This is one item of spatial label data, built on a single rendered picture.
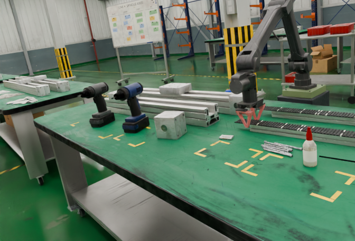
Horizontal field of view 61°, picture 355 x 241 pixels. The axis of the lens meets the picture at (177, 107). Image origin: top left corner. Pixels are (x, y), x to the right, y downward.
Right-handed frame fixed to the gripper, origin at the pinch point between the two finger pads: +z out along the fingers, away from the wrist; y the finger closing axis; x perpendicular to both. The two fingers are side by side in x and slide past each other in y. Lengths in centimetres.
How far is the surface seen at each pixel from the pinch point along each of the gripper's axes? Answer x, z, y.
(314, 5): -247, -48, -750
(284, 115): 5.5, 2.0, -17.8
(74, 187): -130, 55, 25
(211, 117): -21.2, 0.2, -0.8
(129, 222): -67, 59, 25
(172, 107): -39.6, -4.6, 5.3
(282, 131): 13.4, 1.7, 1.2
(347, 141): 35.4, 1.9, 1.0
